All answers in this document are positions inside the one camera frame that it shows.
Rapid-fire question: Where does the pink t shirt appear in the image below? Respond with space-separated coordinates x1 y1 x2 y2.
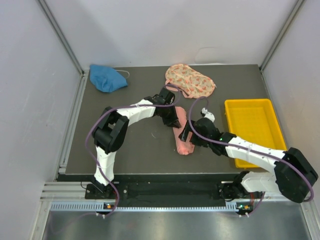
171 105 196 156

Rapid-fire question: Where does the purple cable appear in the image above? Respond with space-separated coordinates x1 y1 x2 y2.
187 96 315 218
48 84 182 233

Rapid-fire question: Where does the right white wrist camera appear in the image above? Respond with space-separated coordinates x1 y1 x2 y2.
201 107 216 123

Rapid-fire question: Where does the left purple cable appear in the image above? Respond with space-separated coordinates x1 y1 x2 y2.
48 84 182 233

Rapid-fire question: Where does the slotted cable duct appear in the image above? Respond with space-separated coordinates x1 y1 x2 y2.
50 201 252 212

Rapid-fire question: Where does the blue cloth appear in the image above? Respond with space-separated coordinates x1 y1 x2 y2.
89 64 130 93

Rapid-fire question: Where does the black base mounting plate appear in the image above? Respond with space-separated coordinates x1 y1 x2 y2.
85 181 250 207

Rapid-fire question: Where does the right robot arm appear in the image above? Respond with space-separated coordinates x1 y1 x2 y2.
178 117 319 203

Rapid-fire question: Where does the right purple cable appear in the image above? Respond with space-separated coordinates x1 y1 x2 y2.
187 96 315 218

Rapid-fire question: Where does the yellow plastic tray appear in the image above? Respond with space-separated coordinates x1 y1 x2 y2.
224 98 287 171

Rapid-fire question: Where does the floral patterned cloth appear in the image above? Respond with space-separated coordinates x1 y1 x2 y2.
165 63 216 99

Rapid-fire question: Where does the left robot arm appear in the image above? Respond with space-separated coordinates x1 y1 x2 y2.
89 87 181 199

